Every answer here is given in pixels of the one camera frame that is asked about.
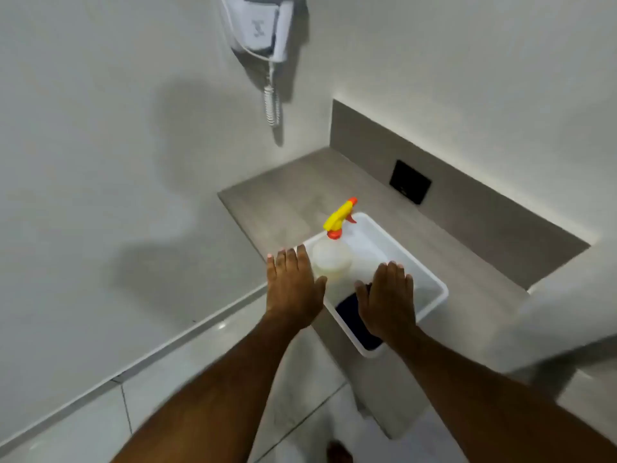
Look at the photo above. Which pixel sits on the person's left hand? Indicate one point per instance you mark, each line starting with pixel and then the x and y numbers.
pixel 293 294

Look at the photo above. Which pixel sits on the person's right hand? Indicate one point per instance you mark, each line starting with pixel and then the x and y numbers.
pixel 390 308

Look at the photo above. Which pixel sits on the person's left middle finger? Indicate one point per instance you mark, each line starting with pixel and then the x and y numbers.
pixel 291 262

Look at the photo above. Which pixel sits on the person's left thumb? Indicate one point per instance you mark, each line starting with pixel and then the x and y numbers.
pixel 319 289

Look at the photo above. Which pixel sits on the person's left little finger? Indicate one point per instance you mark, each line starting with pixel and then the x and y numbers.
pixel 271 269

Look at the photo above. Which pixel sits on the person's right thumb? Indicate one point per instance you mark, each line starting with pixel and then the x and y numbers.
pixel 361 294

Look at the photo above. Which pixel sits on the person's right forearm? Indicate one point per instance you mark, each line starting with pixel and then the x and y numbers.
pixel 491 405

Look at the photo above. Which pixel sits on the person's left forearm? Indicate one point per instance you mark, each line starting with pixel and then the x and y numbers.
pixel 212 405

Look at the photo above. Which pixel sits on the dark blue cloth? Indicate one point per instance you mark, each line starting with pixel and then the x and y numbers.
pixel 354 320

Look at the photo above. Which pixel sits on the yellow orange trigger spray bottle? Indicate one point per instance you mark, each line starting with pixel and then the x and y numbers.
pixel 332 250

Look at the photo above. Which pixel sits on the white plastic tub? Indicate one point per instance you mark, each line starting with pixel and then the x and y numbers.
pixel 409 279

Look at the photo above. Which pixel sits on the black wall socket plate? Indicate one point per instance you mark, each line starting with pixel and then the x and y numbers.
pixel 409 182

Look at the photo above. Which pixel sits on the white wall-mounted hair dryer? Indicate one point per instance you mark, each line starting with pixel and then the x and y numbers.
pixel 258 26

